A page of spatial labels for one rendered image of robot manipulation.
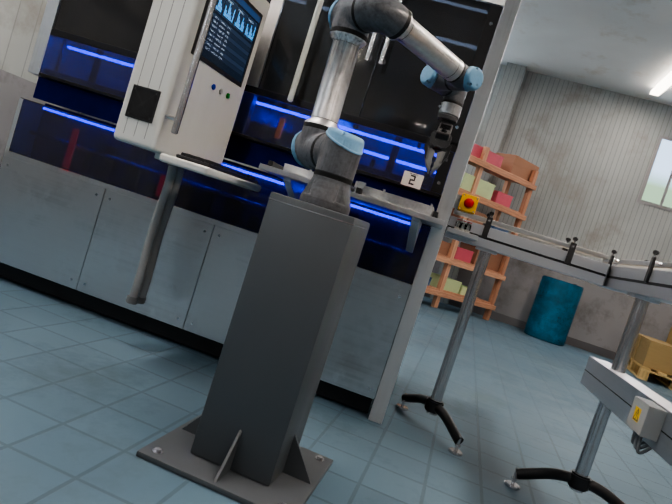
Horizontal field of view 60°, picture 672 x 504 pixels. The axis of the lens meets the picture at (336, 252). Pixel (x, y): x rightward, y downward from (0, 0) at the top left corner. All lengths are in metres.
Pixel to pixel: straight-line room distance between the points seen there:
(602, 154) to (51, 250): 8.37
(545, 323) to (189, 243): 6.87
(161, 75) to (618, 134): 8.52
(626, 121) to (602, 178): 0.92
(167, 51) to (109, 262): 1.08
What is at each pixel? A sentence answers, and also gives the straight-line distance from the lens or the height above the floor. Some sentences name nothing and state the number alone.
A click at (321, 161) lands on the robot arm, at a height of 0.91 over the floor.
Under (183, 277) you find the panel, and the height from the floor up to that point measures 0.31.
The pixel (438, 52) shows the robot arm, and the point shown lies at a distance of 1.90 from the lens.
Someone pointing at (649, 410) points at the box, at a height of 0.53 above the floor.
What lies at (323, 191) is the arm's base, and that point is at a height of 0.83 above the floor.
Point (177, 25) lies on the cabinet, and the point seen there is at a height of 1.24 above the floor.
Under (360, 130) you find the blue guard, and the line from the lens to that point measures 2.54.
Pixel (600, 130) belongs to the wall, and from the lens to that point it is 10.02.
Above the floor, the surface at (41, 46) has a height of 1.11.
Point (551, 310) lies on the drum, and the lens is 8.92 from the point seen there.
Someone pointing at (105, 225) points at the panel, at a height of 0.42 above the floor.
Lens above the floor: 0.78
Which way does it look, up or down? 3 degrees down
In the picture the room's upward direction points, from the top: 18 degrees clockwise
